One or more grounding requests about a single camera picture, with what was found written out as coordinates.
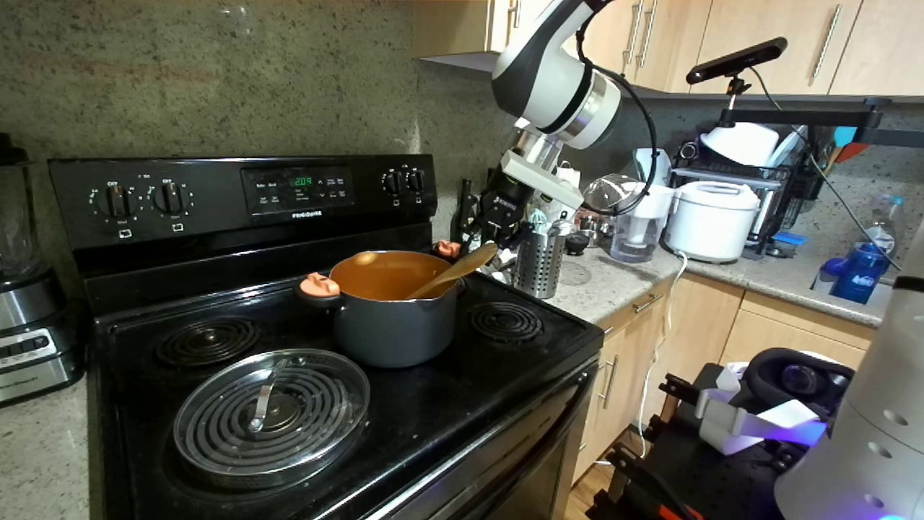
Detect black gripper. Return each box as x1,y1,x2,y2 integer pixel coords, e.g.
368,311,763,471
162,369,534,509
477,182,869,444
477,171,536,260

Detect wooden spoon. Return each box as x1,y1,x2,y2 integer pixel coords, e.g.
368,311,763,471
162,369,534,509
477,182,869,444
413,240,503,304

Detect grey pot copper interior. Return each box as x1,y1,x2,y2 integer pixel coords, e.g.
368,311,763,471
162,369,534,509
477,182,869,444
293,240,471,372

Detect black dish rack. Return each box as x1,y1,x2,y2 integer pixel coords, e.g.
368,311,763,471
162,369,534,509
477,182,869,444
666,117,823,260

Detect round glass pot lid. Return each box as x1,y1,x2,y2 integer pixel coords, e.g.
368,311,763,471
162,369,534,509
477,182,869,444
166,344,374,484

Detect dark glass bottle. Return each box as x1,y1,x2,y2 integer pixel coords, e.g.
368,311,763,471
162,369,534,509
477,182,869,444
449,175,483,244

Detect perforated metal utensil holder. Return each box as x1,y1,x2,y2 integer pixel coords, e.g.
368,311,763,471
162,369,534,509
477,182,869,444
514,224,566,304

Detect clear glass jar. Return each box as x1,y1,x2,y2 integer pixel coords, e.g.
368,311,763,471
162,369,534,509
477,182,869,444
584,171,638,223

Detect clear water filter pitcher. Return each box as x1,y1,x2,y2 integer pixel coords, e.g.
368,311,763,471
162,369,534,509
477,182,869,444
605,182,676,265

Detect black electric stove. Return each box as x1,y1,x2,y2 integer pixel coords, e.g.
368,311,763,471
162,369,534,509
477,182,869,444
45,151,605,520

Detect white cup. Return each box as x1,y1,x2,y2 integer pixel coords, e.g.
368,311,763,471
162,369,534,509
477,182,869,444
633,143,673,188

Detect white rice cooker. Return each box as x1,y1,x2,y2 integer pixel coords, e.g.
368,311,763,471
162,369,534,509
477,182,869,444
660,179,765,265

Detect light wood base cabinets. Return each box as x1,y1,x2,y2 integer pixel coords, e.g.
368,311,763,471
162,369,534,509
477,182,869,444
566,270,880,484

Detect white plate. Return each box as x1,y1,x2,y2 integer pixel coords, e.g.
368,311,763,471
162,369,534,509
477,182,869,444
699,117,784,171

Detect white box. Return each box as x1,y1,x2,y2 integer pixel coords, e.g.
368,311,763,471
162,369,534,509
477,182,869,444
695,383,832,458

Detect black headset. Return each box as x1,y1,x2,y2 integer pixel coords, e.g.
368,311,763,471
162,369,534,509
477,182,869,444
739,344,856,413

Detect black robot cart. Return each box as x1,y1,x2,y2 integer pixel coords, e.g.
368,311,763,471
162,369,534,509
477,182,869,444
586,357,849,520

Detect clear water bottle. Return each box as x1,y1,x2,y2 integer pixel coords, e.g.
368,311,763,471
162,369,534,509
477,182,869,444
859,191,907,257

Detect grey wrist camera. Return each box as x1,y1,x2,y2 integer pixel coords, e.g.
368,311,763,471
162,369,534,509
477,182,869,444
500,148,586,211

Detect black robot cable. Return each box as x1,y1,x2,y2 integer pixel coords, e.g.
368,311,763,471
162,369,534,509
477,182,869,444
573,5,663,220

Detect white power cord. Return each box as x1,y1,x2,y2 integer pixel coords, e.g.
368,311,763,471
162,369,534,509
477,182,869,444
636,252,693,435

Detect black camera stand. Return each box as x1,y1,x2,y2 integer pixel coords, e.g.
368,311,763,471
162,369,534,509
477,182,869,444
721,71,757,126

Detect black stereo camera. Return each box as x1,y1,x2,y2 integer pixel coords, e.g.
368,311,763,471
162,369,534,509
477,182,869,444
685,34,791,86

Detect light wood wall cabinets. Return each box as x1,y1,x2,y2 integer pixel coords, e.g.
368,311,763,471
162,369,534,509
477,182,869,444
413,0,924,101

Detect black under-cabinet rail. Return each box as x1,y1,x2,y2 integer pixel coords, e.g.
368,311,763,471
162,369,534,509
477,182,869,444
716,94,924,151

